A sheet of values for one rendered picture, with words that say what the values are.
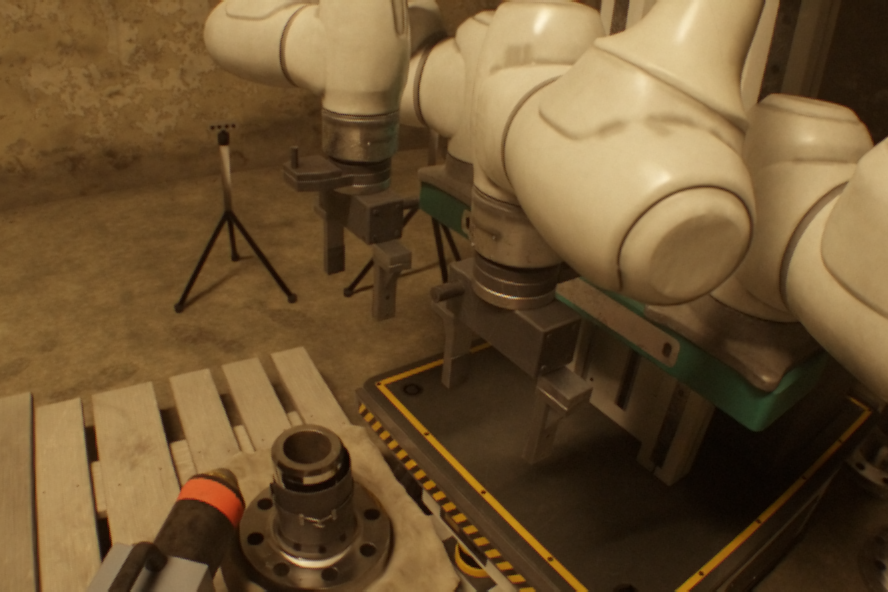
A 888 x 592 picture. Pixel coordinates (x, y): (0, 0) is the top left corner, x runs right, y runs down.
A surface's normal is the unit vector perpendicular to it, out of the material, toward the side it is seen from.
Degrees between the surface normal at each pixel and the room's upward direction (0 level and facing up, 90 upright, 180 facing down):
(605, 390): 90
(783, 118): 51
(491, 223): 90
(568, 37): 61
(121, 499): 0
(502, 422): 0
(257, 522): 0
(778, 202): 72
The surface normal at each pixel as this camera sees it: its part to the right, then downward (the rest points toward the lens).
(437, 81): -0.55, 0.26
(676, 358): -0.81, 0.25
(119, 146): 0.48, 0.48
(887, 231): -0.94, 0.20
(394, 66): 0.73, 0.41
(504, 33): -0.77, -0.09
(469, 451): 0.07, -0.86
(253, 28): -0.38, 0.02
